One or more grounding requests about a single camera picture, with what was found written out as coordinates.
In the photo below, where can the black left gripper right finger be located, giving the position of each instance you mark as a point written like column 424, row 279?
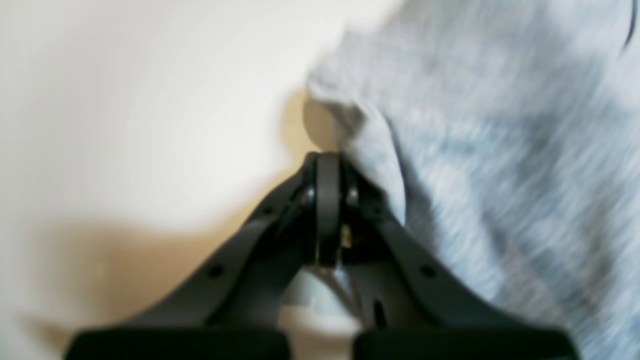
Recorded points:
column 411, row 306

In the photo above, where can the grey T-shirt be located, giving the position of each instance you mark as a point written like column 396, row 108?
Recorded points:
column 505, row 136

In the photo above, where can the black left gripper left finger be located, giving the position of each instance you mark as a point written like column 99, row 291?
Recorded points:
column 228, row 308

